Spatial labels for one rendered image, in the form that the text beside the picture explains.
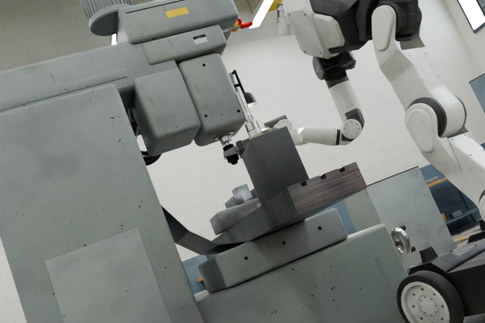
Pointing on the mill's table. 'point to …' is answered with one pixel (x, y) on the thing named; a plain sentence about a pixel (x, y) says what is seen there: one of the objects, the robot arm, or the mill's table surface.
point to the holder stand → (273, 162)
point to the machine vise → (233, 213)
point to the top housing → (177, 16)
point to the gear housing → (185, 45)
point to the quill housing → (211, 96)
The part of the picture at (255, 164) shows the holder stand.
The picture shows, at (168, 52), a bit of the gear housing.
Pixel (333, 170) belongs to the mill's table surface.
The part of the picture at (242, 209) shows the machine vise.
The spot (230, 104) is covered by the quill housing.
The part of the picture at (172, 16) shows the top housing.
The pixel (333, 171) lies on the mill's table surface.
